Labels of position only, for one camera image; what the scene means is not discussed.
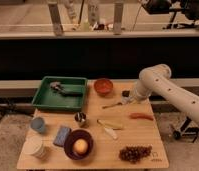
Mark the light blue towel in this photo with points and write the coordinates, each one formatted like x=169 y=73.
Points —
x=125 y=100

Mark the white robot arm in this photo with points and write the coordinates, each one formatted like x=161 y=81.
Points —
x=156 y=79

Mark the red bowl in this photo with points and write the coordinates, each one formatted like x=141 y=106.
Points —
x=103 y=86

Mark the orange ball in bowl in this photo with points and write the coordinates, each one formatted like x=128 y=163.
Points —
x=80 y=146

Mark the dark brown bowl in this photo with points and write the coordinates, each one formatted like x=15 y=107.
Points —
x=72 y=138

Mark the wooden spoon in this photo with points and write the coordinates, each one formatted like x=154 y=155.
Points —
x=112 y=105

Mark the black rectangular block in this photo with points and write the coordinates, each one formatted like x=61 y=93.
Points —
x=125 y=93

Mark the green plastic tray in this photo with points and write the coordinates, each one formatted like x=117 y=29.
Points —
x=48 y=100

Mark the small metal cup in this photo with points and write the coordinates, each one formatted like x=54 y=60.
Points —
x=80 y=118

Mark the grey tool in tray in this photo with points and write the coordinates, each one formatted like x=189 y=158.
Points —
x=57 y=87

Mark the orange carrot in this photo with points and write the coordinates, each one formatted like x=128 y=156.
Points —
x=140 y=116

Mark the blue sponge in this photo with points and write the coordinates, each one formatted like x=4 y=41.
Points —
x=61 y=136

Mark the blue cup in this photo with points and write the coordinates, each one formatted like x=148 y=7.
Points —
x=38 y=125

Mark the bunch of dark grapes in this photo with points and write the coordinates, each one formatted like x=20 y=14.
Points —
x=134 y=154

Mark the white stacked cups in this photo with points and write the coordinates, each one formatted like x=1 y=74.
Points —
x=34 y=146

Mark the black camera on stand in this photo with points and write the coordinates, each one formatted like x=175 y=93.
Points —
x=189 y=8

